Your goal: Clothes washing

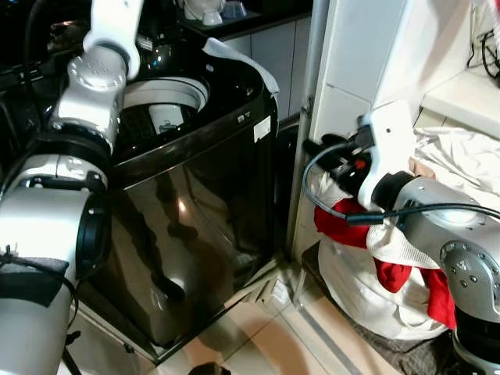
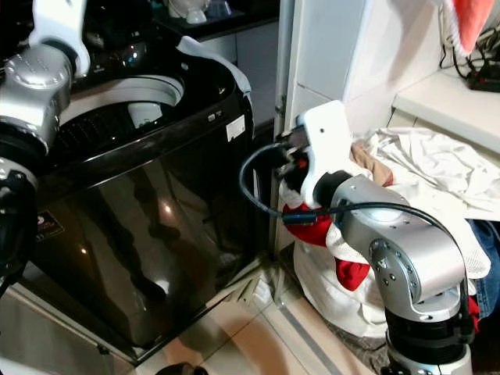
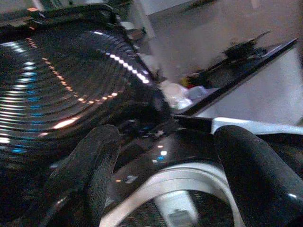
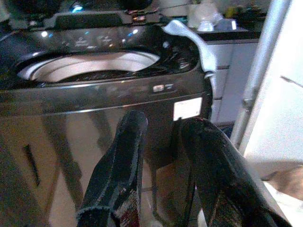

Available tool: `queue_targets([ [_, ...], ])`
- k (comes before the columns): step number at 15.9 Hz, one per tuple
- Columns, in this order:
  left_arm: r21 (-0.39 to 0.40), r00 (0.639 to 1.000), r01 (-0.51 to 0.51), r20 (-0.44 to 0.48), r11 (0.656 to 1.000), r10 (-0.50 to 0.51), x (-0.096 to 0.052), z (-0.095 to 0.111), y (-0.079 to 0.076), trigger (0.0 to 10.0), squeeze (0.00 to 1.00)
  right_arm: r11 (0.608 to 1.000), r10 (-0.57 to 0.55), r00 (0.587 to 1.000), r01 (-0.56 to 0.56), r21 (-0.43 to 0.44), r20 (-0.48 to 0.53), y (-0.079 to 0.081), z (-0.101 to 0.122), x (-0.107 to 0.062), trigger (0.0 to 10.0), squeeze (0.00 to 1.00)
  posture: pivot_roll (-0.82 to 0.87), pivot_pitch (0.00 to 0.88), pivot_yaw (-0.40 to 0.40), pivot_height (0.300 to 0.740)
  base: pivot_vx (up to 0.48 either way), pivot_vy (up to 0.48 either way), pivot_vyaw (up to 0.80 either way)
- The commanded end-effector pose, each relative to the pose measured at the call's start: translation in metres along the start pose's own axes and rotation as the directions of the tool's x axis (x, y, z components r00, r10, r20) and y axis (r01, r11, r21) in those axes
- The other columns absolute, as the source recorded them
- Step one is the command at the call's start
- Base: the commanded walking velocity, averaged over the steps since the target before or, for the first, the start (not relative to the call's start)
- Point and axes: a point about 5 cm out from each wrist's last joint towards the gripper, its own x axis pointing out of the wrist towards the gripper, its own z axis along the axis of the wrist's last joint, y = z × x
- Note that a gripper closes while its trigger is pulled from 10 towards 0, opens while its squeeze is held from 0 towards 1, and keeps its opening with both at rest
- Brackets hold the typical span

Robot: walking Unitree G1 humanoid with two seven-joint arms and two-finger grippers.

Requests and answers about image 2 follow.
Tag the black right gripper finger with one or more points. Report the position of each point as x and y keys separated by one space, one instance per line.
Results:
x=287 y=178
x=281 y=151

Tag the red garment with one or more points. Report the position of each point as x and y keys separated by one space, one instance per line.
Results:
x=312 y=230

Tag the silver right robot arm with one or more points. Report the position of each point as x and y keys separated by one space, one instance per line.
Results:
x=414 y=266

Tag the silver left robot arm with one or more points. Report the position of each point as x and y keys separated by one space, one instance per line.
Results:
x=31 y=94

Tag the black top-load washing machine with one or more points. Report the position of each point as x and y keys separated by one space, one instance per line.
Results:
x=148 y=219

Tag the beige cloth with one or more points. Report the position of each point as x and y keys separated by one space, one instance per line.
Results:
x=371 y=164

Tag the white mesh cloth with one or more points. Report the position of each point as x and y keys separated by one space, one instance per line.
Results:
x=344 y=244

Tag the dark-topped white cabinet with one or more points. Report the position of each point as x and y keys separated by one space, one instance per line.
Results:
x=258 y=55

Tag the white cloth on washer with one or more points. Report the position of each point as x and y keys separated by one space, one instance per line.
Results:
x=223 y=66

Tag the white laundry bag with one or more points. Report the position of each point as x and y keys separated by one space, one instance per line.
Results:
x=320 y=289

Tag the white tall cabinet panel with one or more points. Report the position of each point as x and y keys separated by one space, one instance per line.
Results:
x=336 y=47

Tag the white crumpled shirt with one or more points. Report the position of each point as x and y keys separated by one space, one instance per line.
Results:
x=437 y=172

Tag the white counter shelf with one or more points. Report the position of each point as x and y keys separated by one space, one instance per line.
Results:
x=445 y=105

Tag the white jar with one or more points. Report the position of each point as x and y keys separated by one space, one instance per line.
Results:
x=191 y=8

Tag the grey floor mat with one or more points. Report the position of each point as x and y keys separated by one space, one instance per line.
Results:
x=363 y=351

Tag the blue jeans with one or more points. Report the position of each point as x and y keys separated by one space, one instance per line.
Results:
x=488 y=258

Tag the black robot foot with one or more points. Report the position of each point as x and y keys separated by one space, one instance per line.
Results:
x=181 y=369

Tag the red hanging cloth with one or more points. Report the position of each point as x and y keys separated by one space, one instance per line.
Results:
x=473 y=23

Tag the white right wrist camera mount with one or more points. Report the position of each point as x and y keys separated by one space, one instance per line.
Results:
x=328 y=141

